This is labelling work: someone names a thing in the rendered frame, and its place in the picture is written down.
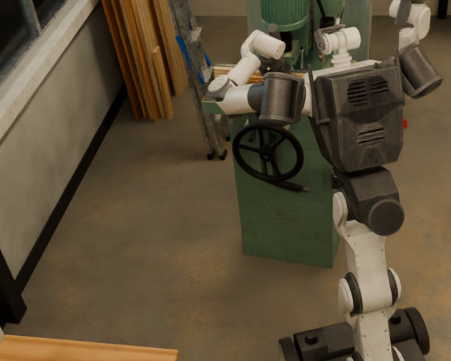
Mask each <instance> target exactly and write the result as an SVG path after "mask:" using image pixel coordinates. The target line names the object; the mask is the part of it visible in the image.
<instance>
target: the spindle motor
mask: <svg viewBox="0 0 451 361"><path fill-rule="evenodd" d="M260 3H261V22H262V25H263V26H264V27H265V28H266V29H268V26H269V25H270V24H276V25H277V27H278V31H279V32H289V31H293V30H295V29H298V28H300V27H302V26H303V25H304V24H305V23H306V21H307V12H306V0H260Z"/></svg>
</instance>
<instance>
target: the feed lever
mask: <svg viewBox="0 0 451 361"><path fill-rule="evenodd" d="M316 1H317V4H318V5H319V8H320V11H321V14H322V17H321V21H320V29H322V28H326V27H332V26H334V24H335V19H334V17H332V16H326V14H325V11H324V8H323V6H322V3H321V0H316Z"/></svg>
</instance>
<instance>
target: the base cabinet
mask: <svg viewBox="0 0 451 361"><path fill-rule="evenodd" d="M302 149H303V152H304V164H303V166H302V168H301V170H300V171H299V173H298V174H297V175H295V176H294V177H293V178H291V179H289V180H287V181H288V182H291V183H295V184H298V185H301V186H306V187H308V188H309V192H308V193H304V192H302V191H299V193H294V192H292V191H290V190H286V189H283V188H279V187H278V186H274V185H271V184H269V183H267V182H265V181H263V180H259V179H257V178H254V177H253V176H251V175H249V174H248V173H247V172H245V171H244V170H243V169H242V168H241V167H240V166H239V164H238V163H237V162H236V159H235V158H234V156H233V166H234V172H235V178H236V189H237V195H238V207H239V213H240V219H241V230H242V236H243V247H244V253H245V254H248V255H252V256H260V257H266V258H270V259H278V260H283V261H291V262H296V263H300V264H308V265H313V266H321V267H326V268H330V269H332V268H333V266H334V261H335V258H336V253H337V250H338V247H339V242H340V239H341V238H340V236H339V235H338V233H337V232H336V230H335V223H334V220H333V197H334V194H335V193H337V192H339V190H338V189H332V188H331V170H332V168H333V166H332V165H331V164H329V162H328V161H327V160H326V159H325V158H324V157H323V156H322V155H321V152H320V150H314V149H307V148H302ZM239 150H240V154H241V156H242V158H243V159H244V161H245V162H246V163H247V164H248V165H249V166H250V167H252V169H254V170H257V171H258V172H260V173H261V162H260V157H259V153H255V152H252V151H249V150H244V149H240V148H239ZM232 155H233V151H232ZM276 158H277V163H278V169H279V171H280V173H281V175H282V174H284V173H287V172H289V171H290V170H292V169H293V167H294V166H295V164H296V159H297V157H296V151H295V149H294V147H289V146H282V145H278V146H277V147H276Z"/></svg>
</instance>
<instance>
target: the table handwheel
mask: <svg viewBox="0 0 451 361"><path fill-rule="evenodd" d="M252 130H270V131H274V132H275V133H278V134H280V135H282V136H281V137H280V138H279V136H280V135H273V138H274V139H273V140H269V141H268V142H267V143H266V144H265V145H263V146H262V148H261V149H259V148H252V147H249V146H246V145H241V144H239V143H240V141H241V138H242V137H243V136H244V135H245V134H246V133H248V132H250V131H252ZM285 139H287V140H288V141H289V142H290V143H291V144H292V145H293V147H294V149H295V151H296V157H297V159H296V164H295V166H294V167H293V169H292V170H290V171H289V172H287V173H284V174H282V175H281V173H280V171H279V169H278V168H277V166H276V164H275V162H274V160H273V159H274V156H275V154H276V147H277V146H278V145H279V144H280V143H282V142H283V141H284V140H285ZM239 148H240V149H244V150H249V151H252V152H255V153H259V157H260V159H261V160H263V161H265V162H270V163H271V165H272V166H273V169H274V170H275V172H276V175H267V174H264V173H260V172H258V171H257V170H254V169H252V167H250V166H249V165H248V164H247V163H246V162H245V161H244V159H243V158H242V156H241V154H240V150H239ZM232 151H233V156H234V158H235V159H236V162H237V163H238V164H239V166H240V167H241V168H242V169H243V170H244V171H245V172H247V173H248V174H249V175H251V176H253V177H254V178H257V179H259V180H262V181H267V182H282V181H287V180H289V179H291V178H293V177H294V176H295V175H297V174H298V173H299V171H300V170H301V168H302V166H303V164H304V152H303V149H302V147H301V144H300V142H299V141H298V140H297V139H296V137H295V136H294V135H293V134H292V133H290V132H289V131H288V130H287V129H285V128H283V127H276V126H270V125H264V124H262V122H254V123H251V124H248V125H246V126H244V127H242V128H241V129H240V130H239V131H238V132H237V133H236V135H235V136H234V139H233V143H232Z"/></svg>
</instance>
